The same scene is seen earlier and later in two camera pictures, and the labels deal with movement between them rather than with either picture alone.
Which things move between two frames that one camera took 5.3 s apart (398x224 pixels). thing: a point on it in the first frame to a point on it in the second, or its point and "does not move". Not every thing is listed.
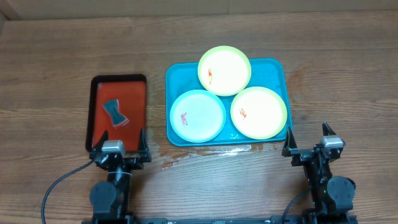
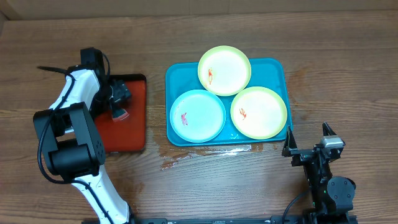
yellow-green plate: x=259 y=113 does not move
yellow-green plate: x=224 y=71 does not move
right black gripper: x=301 y=154 does not move
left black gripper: x=143 y=154 to x=120 y=90
